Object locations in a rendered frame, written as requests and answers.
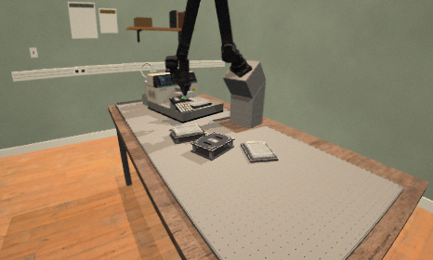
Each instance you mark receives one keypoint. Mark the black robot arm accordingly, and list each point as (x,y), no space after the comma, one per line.
(228,52)

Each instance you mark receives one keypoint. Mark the white well plate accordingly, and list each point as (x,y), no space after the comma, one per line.
(258,149)
(187,129)
(198,102)

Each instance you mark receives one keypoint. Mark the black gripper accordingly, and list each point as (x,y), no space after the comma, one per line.
(183,82)

